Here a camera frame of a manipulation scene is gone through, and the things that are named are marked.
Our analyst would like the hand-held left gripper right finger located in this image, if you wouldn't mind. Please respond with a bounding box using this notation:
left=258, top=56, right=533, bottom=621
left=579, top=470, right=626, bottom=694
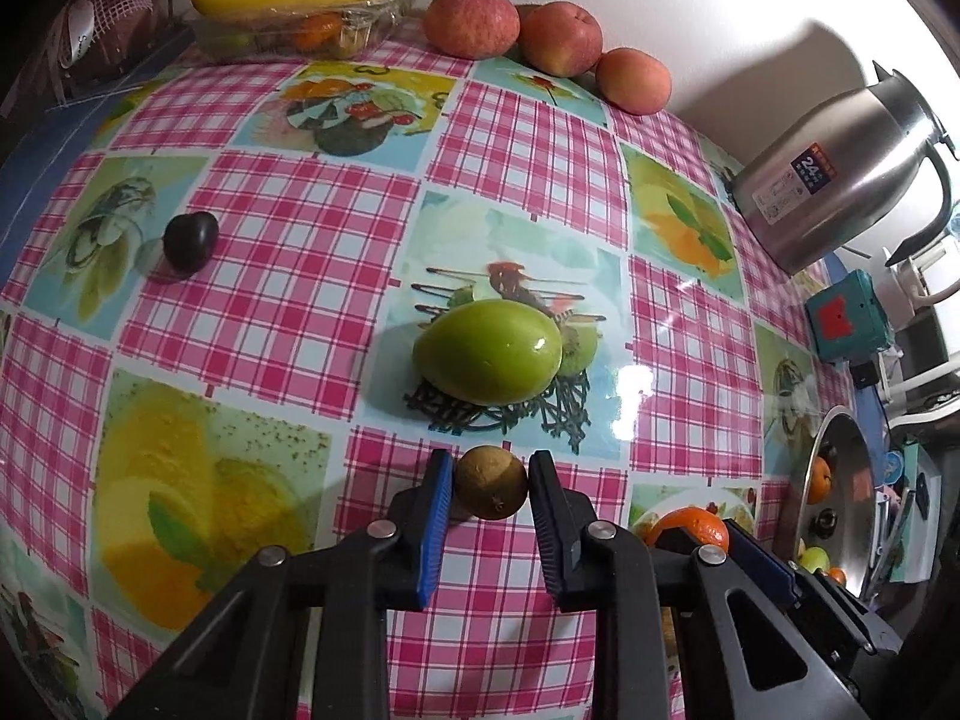
left=529, top=451, right=863, bottom=720

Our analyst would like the brown longan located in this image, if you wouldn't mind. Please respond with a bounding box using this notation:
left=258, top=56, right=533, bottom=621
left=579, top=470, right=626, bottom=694
left=455, top=446, right=530, bottom=521

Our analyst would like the white power adapter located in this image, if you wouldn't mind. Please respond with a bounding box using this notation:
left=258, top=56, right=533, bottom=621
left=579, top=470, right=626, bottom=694
left=885, top=240, right=960, bottom=308

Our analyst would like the teal box with red label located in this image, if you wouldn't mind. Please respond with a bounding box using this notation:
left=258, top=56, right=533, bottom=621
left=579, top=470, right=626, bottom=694
left=806, top=274, right=893, bottom=361

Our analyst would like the clear plastic container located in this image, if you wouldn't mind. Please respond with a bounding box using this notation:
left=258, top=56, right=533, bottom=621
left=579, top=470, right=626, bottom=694
left=184, top=0, right=425, bottom=62

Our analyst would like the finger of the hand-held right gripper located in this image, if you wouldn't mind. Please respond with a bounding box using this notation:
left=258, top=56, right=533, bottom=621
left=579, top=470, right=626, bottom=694
left=720, top=519, right=811, bottom=608
left=645, top=527, right=706, bottom=552

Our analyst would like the teal white cardboard box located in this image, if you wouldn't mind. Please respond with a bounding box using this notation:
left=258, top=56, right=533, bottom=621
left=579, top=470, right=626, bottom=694
left=889, top=442, right=944, bottom=584

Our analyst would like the stainless steel basin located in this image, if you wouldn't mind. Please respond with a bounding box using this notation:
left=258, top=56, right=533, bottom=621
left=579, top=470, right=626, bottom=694
left=772, top=405, right=893, bottom=601

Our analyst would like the red apple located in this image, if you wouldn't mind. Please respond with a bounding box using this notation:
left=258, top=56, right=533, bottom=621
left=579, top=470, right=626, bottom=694
left=517, top=1, right=603, bottom=77
left=596, top=47, right=672, bottom=116
left=424, top=0, right=521, bottom=59

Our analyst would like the pink checkered tablecloth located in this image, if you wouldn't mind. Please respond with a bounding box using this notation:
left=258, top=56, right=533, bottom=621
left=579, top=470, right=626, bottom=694
left=0, top=37, right=863, bottom=720

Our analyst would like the mesh wrapped package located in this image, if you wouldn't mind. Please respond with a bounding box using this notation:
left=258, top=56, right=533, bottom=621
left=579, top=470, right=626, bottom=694
left=45, top=0, right=188, bottom=91

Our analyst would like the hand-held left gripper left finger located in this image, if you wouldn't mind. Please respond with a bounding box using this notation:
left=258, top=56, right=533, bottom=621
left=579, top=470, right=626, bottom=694
left=109, top=450, right=455, bottom=720

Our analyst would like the green mango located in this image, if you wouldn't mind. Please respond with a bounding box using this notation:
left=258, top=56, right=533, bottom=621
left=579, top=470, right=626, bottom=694
left=412, top=298, right=563, bottom=404

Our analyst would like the stainless steel thermos jug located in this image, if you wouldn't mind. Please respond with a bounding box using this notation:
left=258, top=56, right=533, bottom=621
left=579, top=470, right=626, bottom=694
left=731, top=64, right=960, bottom=275

